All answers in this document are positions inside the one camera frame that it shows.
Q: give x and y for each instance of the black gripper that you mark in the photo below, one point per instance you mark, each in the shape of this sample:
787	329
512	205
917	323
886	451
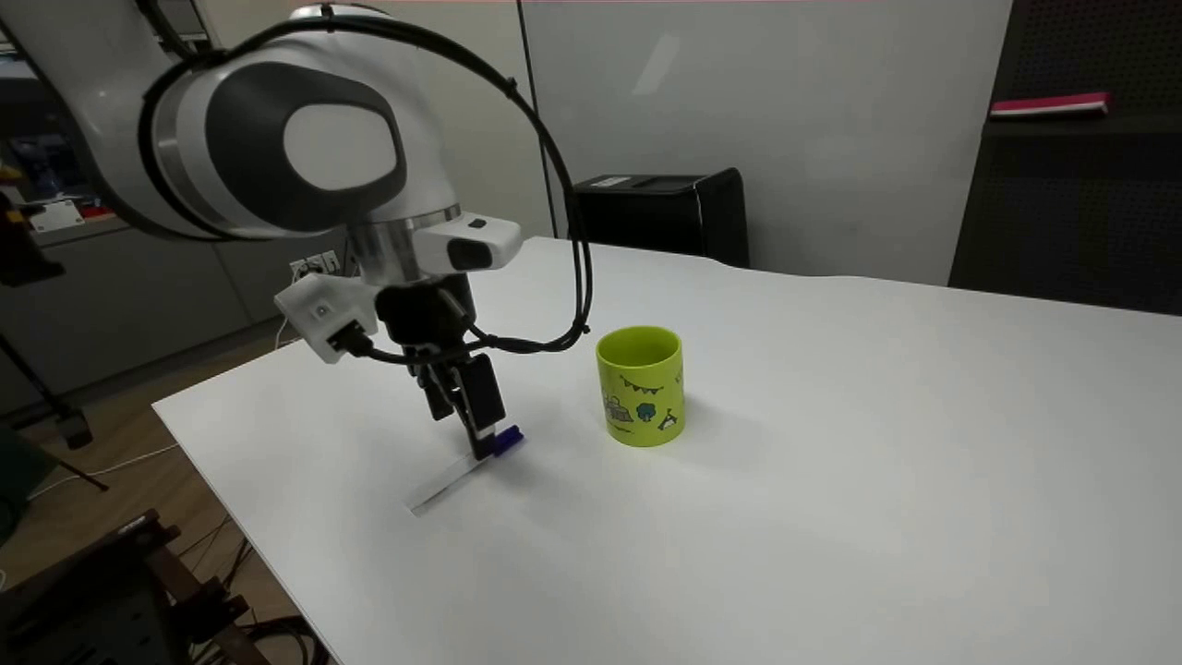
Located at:
427	317

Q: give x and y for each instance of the white marker with blue cap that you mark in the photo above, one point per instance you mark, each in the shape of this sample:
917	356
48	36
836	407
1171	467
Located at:
505	442

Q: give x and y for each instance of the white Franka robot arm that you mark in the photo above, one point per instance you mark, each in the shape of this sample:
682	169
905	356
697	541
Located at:
122	87

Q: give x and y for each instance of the yellow-green plastic mug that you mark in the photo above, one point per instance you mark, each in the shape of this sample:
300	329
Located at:
641	389

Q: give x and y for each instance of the white power socket strip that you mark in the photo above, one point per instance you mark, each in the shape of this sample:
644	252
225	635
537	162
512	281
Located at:
315	265

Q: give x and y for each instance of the black computer case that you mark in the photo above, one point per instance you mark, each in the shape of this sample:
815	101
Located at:
665	217

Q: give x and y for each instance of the black floor equipment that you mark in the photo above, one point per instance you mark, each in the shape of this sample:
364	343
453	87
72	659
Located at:
86	612

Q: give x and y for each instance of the black shelf unit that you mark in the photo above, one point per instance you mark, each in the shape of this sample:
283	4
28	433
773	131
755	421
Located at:
1071	210

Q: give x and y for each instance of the pink flat item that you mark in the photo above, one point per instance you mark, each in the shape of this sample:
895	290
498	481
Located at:
1045	104

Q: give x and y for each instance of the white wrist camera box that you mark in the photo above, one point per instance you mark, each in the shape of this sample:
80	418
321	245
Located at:
321	311

